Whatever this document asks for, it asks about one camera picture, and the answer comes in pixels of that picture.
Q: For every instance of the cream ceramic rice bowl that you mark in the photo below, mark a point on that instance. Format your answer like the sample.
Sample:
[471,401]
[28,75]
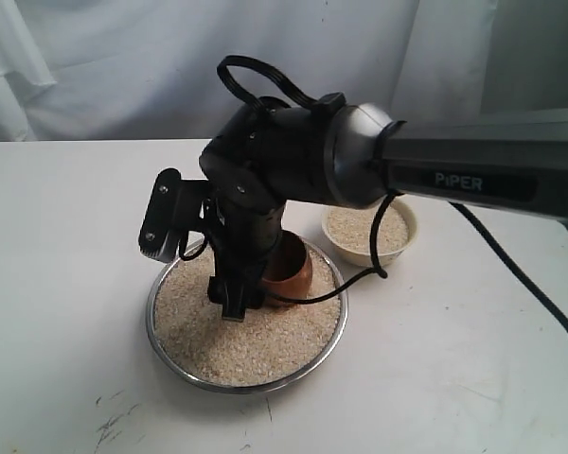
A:
[348,231]

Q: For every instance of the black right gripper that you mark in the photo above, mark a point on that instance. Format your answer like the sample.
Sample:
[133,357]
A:
[242,241]

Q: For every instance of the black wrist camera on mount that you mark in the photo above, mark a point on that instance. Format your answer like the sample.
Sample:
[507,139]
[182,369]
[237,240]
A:
[174,210]

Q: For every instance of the large steel rice plate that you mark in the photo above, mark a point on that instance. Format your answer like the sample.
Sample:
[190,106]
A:
[267,351]

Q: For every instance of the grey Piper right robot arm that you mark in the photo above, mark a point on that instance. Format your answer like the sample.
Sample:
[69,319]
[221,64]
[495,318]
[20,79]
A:
[349,156]

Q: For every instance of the white backdrop cloth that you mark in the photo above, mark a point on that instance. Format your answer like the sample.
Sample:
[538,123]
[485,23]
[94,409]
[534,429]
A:
[97,70]

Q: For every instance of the brown wooden cup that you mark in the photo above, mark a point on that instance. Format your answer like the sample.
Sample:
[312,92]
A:
[289,269]

